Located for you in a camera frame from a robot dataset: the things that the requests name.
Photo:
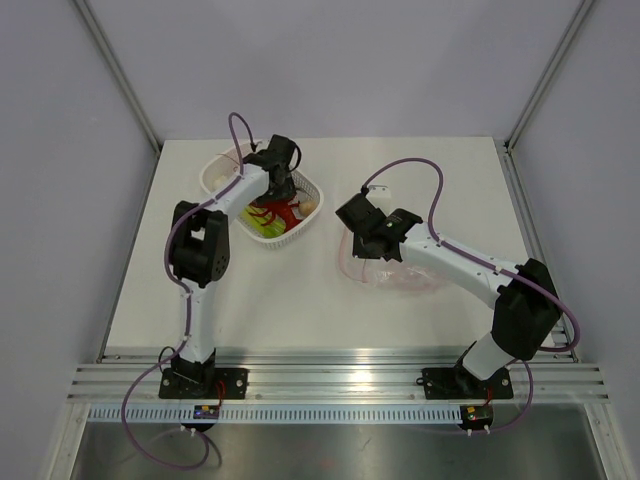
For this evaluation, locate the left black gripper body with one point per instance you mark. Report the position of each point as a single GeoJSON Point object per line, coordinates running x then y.
{"type": "Point", "coordinates": [286, 176]}

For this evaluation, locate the green toy leek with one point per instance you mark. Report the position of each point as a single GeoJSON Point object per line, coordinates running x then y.
{"type": "Point", "coordinates": [273, 231]}

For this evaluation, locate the aluminium frame post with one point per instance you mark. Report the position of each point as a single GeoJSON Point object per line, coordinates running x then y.
{"type": "Point", "coordinates": [109, 57]}
{"type": "Point", "coordinates": [551, 69]}

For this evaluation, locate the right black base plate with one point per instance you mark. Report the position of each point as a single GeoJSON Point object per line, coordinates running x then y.
{"type": "Point", "coordinates": [456, 383]}

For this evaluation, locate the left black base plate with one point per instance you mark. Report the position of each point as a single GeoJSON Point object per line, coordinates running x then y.
{"type": "Point", "coordinates": [219, 383]}

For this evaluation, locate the left small circuit board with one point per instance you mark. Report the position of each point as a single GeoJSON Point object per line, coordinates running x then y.
{"type": "Point", "coordinates": [211, 412]}

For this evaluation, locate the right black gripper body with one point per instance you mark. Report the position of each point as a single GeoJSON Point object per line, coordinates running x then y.
{"type": "Point", "coordinates": [361, 249]}

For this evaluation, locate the clear zip top bag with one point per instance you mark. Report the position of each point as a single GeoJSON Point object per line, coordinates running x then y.
{"type": "Point", "coordinates": [377, 273]}

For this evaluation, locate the right small circuit board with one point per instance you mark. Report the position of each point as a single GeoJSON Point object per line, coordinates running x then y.
{"type": "Point", "coordinates": [476, 417]}

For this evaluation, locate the left aluminium frame post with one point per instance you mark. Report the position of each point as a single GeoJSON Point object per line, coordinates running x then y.
{"type": "Point", "coordinates": [109, 57]}

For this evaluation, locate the white slotted cable duct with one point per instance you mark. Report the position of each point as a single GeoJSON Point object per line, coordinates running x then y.
{"type": "Point", "coordinates": [282, 414]}

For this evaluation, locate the red toy lobster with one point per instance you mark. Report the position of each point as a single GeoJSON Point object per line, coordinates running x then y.
{"type": "Point", "coordinates": [284, 212]}

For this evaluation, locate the small circuit board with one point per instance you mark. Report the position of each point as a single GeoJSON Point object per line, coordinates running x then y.
{"type": "Point", "coordinates": [476, 417]}
{"type": "Point", "coordinates": [211, 412]}

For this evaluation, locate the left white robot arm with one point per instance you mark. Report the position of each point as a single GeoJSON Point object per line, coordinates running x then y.
{"type": "Point", "coordinates": [197, 251]}

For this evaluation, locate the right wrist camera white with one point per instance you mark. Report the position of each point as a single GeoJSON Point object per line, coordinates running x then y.
{"type": "Point", "coordinates": [380, 197]}

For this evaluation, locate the aluminium mounting rail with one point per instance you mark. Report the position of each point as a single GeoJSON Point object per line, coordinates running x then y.
{"type": "Point", "coordinates": [335, 376]}

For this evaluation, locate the white plastic basket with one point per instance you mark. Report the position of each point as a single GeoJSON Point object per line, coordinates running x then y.
{"type": "Point", "coordinates": [221, 168]}

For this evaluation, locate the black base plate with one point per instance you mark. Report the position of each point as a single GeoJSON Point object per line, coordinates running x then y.
{"type": "Point", "coordinates": [219, 383]}
{"type": "Point", "coordinates": [456, 383]}

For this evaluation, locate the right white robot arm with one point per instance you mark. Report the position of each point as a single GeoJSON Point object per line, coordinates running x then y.
{"type": "Point", "coordinates": [522, 297]}

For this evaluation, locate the right aluminium frame post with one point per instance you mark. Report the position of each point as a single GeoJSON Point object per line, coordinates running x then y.
{"type": "Point", "coordinates": [551, 69]}

